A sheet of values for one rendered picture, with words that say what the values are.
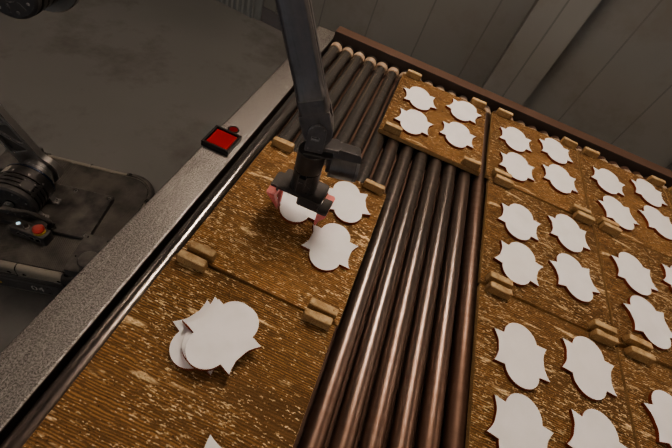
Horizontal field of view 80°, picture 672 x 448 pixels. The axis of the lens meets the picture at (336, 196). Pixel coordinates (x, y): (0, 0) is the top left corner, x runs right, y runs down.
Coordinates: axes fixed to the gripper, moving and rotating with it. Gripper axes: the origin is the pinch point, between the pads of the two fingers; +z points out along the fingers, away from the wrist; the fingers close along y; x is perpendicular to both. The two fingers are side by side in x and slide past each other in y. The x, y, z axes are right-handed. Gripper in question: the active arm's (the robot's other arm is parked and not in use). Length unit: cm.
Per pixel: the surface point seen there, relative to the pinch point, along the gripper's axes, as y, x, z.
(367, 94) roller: 1, -66, 3
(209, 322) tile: 2.9, 32.0, -1.3
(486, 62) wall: -53, -244, 45
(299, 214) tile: -0.6, -0.4, 0.6
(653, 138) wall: -178, -233, 48
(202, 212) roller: 18.9, 9.0, 2.3
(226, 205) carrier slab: 15.0, 5.7, 0.9
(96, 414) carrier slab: 10, 50, 1
